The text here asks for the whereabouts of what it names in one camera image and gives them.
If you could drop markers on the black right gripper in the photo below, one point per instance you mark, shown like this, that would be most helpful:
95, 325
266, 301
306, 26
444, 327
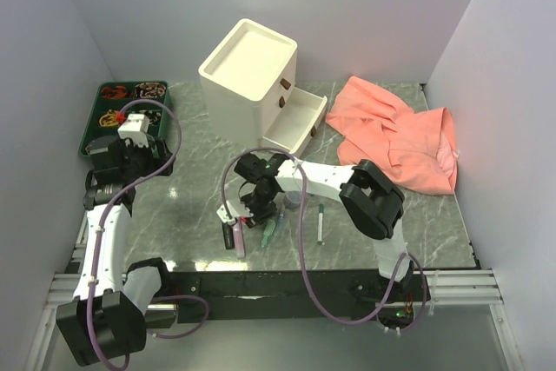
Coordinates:
259, 217

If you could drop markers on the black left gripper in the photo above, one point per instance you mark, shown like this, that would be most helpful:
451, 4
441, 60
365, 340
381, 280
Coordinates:
153, 162

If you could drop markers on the green highlighter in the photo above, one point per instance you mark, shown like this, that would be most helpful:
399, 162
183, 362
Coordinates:
268, 232

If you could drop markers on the clear round tape container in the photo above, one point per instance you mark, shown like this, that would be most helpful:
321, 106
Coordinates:
292, 199

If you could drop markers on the white three-drawer organizer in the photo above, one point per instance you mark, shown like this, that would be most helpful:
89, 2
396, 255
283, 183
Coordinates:
248, 83

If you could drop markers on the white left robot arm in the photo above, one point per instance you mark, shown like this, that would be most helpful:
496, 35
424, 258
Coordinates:
105, 318

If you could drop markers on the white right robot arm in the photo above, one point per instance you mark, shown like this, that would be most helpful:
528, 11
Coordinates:
372, 201

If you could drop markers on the light pink highlighter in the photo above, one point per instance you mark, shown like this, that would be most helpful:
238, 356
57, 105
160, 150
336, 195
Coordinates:
239, 240

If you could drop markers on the purple black highlighter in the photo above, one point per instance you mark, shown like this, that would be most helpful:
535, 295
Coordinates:
228, 236

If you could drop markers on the green compartment tray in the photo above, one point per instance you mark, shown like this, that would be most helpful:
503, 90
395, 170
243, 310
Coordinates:
112, 96

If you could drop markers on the green cap white marker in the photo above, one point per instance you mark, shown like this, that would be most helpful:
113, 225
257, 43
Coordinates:
320, 224

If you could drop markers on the pink cloth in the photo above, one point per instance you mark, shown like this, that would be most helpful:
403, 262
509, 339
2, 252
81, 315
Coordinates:
415, 150

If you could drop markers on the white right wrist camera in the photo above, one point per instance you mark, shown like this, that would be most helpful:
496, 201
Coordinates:
233, 210

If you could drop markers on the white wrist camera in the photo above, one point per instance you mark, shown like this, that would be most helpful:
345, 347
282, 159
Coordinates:
233, 210
135, 130

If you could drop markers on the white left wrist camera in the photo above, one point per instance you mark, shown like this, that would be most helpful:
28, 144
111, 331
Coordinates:
135, 130

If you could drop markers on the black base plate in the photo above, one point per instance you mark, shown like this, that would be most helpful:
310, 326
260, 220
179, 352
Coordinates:
349, 297

